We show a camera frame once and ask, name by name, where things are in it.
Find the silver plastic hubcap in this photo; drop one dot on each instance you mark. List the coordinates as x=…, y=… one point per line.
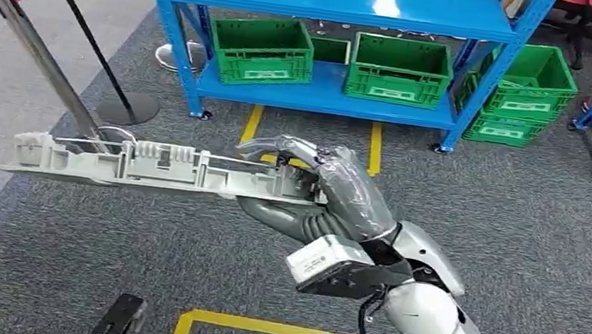
x=160, y=171

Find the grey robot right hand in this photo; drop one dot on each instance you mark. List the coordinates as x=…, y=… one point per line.
x=354, y=201

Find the black stanchion with base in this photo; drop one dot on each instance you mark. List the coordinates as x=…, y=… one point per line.
x=128, y=108

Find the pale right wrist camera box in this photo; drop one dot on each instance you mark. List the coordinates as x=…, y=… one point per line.
x=318, y=259

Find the dark stanchion with chrome base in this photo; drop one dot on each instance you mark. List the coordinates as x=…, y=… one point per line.
x=174, y=57

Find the black office chair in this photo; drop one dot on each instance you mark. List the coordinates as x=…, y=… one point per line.
x=578, y=31

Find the green plastic crate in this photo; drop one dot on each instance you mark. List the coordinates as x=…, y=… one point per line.
x=397, y=79
x=257, y=65
x=503, y=132
x=530, y=98

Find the blue metal shelf rack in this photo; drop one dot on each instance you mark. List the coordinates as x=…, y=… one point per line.
x=293, y=2

